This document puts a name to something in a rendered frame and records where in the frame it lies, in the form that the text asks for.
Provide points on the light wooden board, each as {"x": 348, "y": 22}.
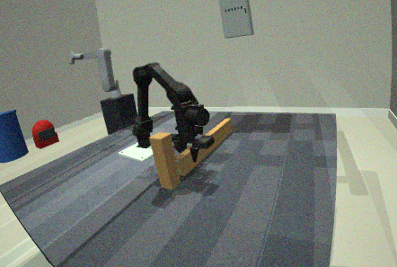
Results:
{"x": 220, "y": 132}

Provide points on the wooden post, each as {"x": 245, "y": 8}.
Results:
{"x": 164, "y": 159}

